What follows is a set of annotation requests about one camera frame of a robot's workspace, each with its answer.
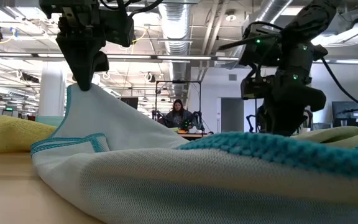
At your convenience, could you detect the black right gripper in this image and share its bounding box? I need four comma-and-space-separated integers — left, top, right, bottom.
261, 70, 328, 137

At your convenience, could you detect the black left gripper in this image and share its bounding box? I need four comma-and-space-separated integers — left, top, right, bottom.
39, 0, 110, 92

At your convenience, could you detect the pale green microfiber towel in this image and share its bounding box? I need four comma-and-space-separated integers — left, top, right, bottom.
291, 126, 358, 149

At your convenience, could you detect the yellow microfiber towel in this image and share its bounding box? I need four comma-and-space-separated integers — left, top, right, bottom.
0, 115, 58, 155

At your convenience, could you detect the white towel with teal edge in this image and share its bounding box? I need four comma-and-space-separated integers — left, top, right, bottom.
30, 83, 358, 224

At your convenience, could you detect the white round column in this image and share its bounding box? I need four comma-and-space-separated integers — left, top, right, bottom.
38, 60, 67, 118

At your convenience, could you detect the black computer monitor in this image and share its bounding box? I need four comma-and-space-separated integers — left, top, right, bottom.
119, 96, 139, 110

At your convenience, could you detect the dark grey computer monitor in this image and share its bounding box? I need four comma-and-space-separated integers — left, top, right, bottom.
331, 101, 358, 121

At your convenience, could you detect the teal translucent plastic bin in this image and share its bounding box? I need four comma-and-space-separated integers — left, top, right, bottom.
35, 115, 65, 128

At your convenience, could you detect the wooden work table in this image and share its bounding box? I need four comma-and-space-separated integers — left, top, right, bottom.
178, 132, 213, 141

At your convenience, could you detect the person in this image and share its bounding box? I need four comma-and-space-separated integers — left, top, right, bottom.
165, 98, 195, 129

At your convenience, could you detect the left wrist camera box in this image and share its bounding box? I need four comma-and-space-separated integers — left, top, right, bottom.
99, 12, 135, 48

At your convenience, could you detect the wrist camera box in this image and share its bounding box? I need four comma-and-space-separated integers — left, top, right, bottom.
99, 12, 135, 48
240, 75, 275, 101

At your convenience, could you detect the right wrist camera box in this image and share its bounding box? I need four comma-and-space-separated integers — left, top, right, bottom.
240, 75, 275, 101

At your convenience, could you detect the black rectangular rig frame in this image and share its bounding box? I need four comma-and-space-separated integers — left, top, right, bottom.
154, 80, 203, 131

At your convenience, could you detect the silver ceiling duct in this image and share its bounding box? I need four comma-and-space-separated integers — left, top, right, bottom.
157, 0, 196, 97

